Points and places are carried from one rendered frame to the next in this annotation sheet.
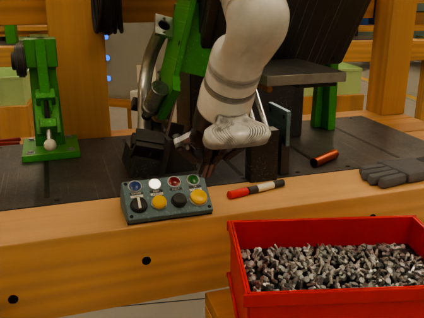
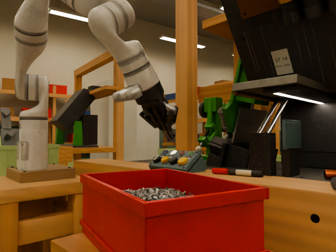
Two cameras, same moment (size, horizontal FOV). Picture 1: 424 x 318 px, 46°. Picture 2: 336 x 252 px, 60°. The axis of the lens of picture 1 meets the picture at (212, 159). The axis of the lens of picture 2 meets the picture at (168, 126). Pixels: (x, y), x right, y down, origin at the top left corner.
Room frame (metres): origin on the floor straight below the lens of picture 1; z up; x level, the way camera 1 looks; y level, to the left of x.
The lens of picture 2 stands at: (0.43, -0.67, 1.00)
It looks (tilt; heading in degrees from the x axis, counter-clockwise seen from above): 2 degrees up; 64
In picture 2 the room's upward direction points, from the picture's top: straight up
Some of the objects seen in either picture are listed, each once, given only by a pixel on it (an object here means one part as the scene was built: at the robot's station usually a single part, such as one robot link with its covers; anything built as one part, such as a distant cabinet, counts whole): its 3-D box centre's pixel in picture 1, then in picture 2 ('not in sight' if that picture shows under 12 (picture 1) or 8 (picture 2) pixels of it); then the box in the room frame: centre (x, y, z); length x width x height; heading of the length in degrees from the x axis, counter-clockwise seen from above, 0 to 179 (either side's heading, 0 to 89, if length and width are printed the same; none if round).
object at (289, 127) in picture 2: (277, 138); (292, 147); (1.04, -0.14, 0.97); 0.10 x 0.02 x 0.14; 18
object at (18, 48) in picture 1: (18, 60); (204, 109); (1.16, 0.44, 1.12); 0.07 x 0.03 x 0.08; 18
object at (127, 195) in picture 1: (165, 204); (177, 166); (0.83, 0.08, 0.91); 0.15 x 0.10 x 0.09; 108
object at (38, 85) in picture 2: not in sight; (34, 99); (0.45, 0.44, 1.13); 0.09 x 0.09 x 0.17; 0
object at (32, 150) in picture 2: not in sight; (33, 144); (0.45, 0.45, 0.97); 0.09 x 0.09 x 0.17; 22
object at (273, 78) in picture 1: (264, 67); (296, 94); (1.10, -0.11, 1.11); 0.39 x 0.16 x 0.03; 18
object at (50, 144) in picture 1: (49, 137); (200, 145); (1.09, 0.37, 0.96); 0.06 x 0.03 x 0.06; 18
